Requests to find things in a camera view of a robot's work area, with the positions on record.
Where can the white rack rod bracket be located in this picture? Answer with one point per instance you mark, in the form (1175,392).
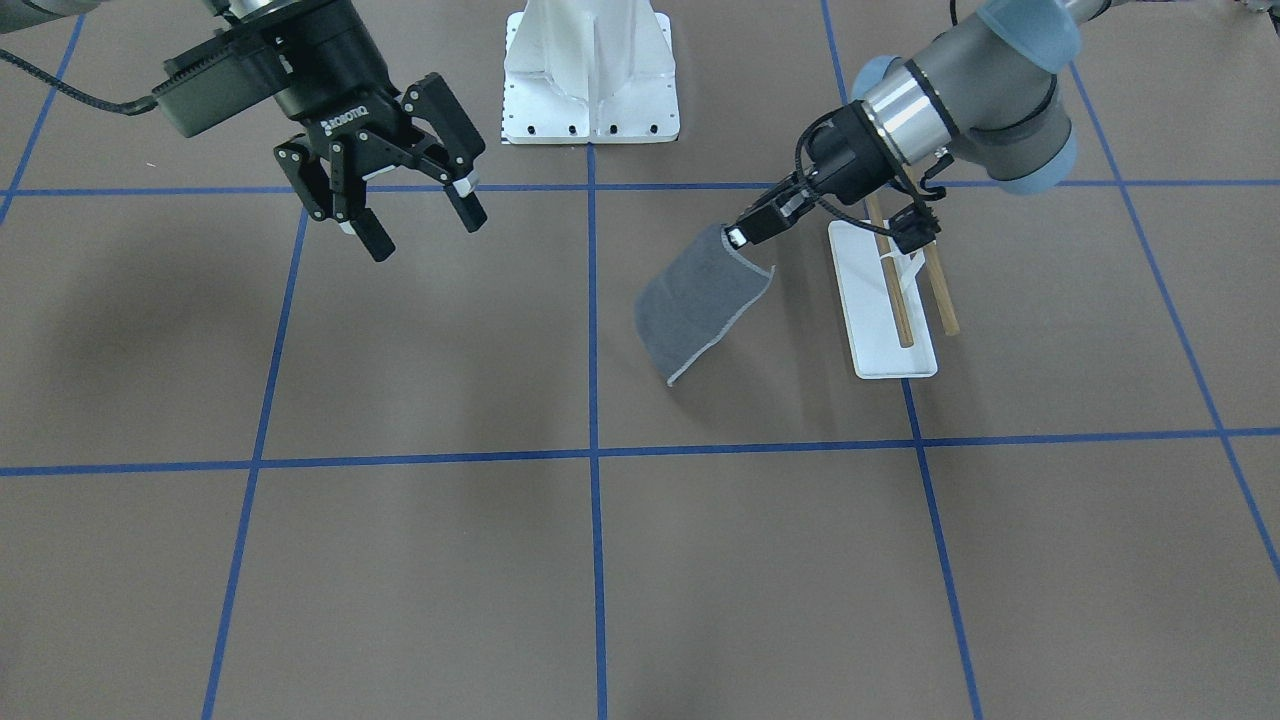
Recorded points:
(906,268)

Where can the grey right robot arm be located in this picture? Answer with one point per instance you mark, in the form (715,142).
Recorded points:
(169,22)

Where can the grey towel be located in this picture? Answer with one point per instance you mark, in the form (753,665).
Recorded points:
(690,306)

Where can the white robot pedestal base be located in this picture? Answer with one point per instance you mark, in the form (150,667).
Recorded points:
(581,72)

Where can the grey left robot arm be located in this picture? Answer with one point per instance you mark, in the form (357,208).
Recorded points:
(985,91)

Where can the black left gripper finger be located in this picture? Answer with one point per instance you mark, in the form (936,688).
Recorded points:
(775,212)

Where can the white rack base plate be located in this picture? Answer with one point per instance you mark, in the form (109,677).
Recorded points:
(871,335)

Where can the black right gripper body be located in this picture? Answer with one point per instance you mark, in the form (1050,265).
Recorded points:
(335,85)

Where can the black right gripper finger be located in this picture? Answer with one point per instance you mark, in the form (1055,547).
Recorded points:
(449,147)
(330,185)

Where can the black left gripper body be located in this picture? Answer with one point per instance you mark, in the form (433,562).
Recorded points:
(840,150)

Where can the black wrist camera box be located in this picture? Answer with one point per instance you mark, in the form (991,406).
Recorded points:
(216,80)
(914,227)

